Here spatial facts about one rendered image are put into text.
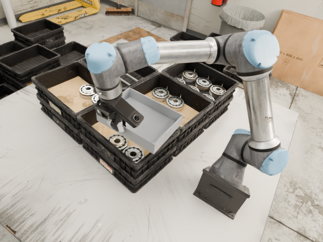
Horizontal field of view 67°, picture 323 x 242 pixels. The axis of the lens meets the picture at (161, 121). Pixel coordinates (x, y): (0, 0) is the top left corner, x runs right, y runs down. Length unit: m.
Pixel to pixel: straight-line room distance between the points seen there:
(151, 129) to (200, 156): 0.49
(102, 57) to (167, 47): 0.28
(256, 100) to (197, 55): 0.26
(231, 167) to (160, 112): 0.38
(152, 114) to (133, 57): 0.40
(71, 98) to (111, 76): 0.82
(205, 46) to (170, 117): 0.31
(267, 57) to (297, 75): 2.96
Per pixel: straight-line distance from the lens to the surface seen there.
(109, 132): 1.24
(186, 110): 1.40
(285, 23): 3.72
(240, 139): 1.09
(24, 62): 2.51
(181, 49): 0.85
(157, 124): 0.96
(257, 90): 0.88
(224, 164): 1.09
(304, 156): 2.79
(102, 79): 0.65
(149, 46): 0.67
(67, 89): 1.53
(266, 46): 0.84
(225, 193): 1.10
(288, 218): 2.27
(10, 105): 1.70
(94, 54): 0.63
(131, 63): 0.66
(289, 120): 1.86
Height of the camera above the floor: 1.73
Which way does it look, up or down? 44 degrees down
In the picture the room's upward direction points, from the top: 9 degrees clockwise
